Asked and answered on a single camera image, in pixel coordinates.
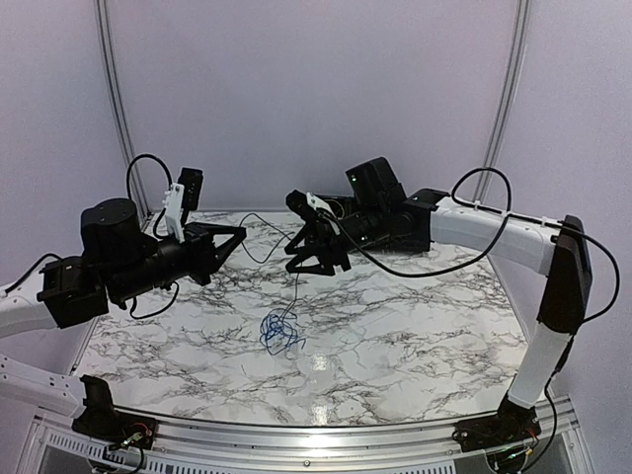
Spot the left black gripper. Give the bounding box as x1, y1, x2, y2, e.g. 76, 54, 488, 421
109, 221, 247, 303

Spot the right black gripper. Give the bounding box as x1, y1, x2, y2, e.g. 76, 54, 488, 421
285, 201, 390, 276

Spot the dark grey wire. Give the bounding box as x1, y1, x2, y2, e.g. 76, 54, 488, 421
241, 212, 302, 322

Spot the blue wire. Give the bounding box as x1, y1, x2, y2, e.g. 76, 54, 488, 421
259, 308, 307, 357

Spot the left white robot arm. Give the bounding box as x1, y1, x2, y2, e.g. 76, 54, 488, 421
1, 197, 246, 439

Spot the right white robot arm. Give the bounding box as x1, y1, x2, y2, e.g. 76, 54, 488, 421
285, 157, 593, 442

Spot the black compartment tray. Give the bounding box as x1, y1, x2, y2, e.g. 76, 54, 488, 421
321, 195, 432, 254

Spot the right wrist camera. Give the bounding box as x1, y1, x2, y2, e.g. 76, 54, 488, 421
285, 190, 333, 222

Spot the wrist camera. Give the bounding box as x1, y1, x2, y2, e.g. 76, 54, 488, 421
163, 167, 203, 243
285, 190, 333, 222

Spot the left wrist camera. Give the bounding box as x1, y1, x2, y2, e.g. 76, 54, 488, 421
163, 167, 203, 243

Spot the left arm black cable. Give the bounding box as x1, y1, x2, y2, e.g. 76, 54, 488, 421
125, 153, 182, 320

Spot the aluminium front rail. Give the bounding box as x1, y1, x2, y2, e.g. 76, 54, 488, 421
16, 397, 594, 473

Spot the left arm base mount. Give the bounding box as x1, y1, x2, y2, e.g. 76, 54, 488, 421
72, 375, 158, 449

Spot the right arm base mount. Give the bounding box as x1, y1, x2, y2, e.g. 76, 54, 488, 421
451, 393, 542, 452

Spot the left aluminium frame post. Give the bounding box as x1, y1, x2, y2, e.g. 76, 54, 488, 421
94, 0, 152, 218

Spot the aluminium frame post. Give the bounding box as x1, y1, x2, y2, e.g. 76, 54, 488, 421
481, 0, 532, 198
94, 0, 152, 218

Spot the right aluminium frame post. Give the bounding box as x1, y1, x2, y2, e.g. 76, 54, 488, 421
481, 0, 532, 198

